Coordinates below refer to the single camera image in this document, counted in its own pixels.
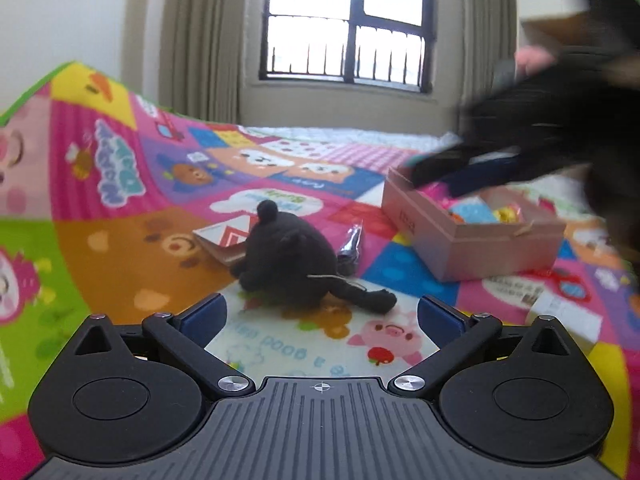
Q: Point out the beige curtain left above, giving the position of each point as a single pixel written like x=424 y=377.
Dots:
x=193 y=56

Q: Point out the pink cardboard box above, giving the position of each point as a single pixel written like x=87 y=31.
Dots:
x=459 y=251

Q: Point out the beige curtain right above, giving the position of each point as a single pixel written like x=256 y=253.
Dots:
x=489 y=37

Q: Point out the black plush bear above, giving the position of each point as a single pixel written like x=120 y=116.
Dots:
x=289 y=261

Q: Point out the dark framed window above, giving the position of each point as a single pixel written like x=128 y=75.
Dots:
x=377 y=43

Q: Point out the white flat box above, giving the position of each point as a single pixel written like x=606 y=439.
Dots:
x=582 y=324

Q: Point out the beige curtain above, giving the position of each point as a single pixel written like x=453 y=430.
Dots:
x=193 y=56
x=489 y=37

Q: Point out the yellow orange toy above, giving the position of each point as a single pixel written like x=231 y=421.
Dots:
x=509 y=214

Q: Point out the pink plush bunny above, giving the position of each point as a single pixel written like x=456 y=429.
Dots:
x=532 y=59

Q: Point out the blue white tissue pack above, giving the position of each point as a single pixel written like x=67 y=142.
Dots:
x=473 y=210

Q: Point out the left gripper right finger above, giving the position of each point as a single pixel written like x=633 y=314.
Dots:
x=461 y=340

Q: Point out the red white small book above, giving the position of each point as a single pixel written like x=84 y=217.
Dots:
x=226 y=240

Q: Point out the dark foil sachet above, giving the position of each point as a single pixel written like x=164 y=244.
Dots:
x=348 y=256

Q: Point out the colourful cartoon play mat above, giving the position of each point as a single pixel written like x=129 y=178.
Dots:
x=101 y=191

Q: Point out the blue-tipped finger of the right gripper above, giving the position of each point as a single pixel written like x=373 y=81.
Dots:
x=465 y=168

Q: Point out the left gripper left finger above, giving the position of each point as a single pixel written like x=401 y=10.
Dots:
x=180 y=341

